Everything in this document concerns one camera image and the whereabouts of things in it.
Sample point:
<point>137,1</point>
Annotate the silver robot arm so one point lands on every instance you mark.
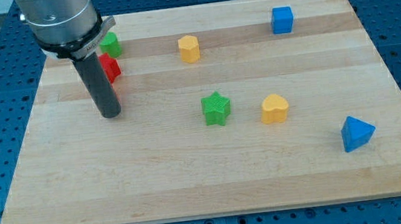
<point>71,29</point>

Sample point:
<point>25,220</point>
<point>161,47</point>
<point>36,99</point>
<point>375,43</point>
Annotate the green star block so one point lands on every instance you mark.
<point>216,108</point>

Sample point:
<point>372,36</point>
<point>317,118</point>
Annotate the wooden board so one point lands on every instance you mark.
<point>159,162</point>

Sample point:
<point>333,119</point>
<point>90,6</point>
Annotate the yellow hexagon block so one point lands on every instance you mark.
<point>189,49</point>

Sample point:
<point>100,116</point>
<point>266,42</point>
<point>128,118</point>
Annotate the yellow heart block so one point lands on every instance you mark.
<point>274,108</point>

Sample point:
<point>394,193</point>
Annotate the red block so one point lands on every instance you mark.
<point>110,67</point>

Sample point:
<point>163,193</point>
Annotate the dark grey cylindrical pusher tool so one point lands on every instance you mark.
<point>97,84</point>

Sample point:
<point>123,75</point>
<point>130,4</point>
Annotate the green cylinder block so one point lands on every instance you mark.
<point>111,45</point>

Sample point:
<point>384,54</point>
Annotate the blue cube block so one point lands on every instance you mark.
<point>282,20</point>

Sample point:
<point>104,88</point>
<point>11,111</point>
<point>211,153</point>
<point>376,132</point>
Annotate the blue triangle block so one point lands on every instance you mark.
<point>355,133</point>

